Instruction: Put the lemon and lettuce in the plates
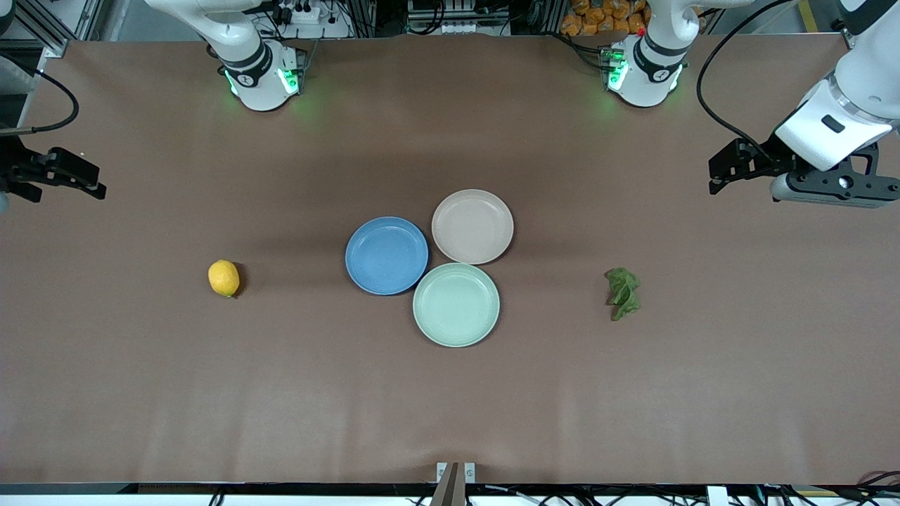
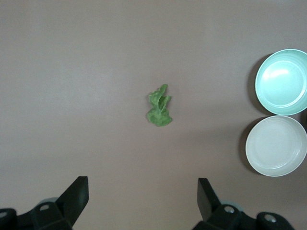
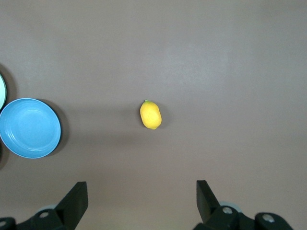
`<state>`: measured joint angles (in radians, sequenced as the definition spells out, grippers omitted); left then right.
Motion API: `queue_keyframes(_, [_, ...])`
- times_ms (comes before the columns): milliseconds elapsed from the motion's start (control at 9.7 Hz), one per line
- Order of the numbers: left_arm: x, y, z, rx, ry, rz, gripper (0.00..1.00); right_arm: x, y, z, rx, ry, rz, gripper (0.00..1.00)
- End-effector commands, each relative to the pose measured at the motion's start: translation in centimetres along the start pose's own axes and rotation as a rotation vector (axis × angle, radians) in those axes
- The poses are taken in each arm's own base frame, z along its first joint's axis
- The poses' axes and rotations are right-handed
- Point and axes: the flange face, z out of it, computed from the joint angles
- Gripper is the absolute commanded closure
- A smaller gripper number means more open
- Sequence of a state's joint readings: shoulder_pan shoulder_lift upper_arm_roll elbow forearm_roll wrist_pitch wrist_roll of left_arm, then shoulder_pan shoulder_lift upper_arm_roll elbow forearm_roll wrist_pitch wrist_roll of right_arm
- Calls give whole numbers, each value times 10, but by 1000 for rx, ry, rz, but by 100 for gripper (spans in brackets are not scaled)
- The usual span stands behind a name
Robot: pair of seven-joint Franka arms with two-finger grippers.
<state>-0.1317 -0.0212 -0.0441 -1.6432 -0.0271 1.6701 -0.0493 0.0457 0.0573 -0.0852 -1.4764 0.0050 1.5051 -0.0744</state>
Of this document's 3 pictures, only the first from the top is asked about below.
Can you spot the bag of oranges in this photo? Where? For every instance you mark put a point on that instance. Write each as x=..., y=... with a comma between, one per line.
x=598, y=17

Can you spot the aluminium frame profile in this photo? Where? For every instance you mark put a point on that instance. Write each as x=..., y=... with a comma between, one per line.
x=70, y=21

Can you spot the blue plate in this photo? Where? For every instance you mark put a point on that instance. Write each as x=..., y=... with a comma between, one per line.
x=387, y=256

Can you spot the small metal bracket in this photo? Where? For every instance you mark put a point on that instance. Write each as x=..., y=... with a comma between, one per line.
x=441, y=471

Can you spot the brown table cover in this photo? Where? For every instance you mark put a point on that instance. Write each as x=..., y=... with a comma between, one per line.
x=450, y=407

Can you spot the mint green plate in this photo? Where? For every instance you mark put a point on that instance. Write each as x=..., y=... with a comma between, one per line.
x=456, y=305

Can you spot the green lettuce leaf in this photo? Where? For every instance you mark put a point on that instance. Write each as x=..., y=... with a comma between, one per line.
x=623, y=292

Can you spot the beige plate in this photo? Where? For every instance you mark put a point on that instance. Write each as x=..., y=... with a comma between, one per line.
x=472, y=226

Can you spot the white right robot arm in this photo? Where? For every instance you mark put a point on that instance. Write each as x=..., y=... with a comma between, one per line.
x=256, y=77

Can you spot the yellow lemon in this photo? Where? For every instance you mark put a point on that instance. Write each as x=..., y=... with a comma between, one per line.
x=223, y=278

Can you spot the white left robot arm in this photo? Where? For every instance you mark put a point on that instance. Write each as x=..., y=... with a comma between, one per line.
x=647, y=77

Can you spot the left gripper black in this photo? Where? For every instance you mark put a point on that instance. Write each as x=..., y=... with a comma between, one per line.
x=768, y=157

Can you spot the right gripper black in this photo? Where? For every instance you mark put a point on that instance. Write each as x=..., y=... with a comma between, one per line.
x=15, y=171

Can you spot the white power strip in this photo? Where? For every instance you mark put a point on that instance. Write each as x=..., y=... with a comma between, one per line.
x=299, y=13

